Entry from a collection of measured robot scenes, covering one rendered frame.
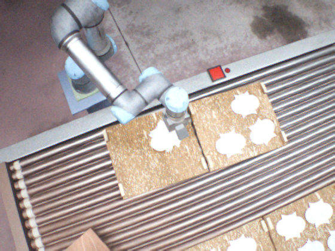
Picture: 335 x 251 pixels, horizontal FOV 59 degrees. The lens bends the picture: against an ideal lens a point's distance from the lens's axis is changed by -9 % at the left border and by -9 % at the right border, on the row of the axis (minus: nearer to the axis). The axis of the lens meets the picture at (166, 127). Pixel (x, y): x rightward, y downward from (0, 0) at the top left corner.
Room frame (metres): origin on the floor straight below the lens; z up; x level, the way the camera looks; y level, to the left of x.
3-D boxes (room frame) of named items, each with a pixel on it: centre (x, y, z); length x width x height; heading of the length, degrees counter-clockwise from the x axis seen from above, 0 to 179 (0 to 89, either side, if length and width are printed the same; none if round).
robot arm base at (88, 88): (0.70, 0.42, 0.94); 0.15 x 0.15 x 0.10
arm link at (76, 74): (0.70, 0.41, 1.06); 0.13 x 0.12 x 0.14; 133
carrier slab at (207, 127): (0.45, -0.35, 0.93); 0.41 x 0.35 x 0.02; 107
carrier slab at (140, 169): (0.32, 0.06, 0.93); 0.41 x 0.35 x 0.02; 108
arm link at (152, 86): (0.45, 0.04, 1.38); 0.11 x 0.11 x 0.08; 43
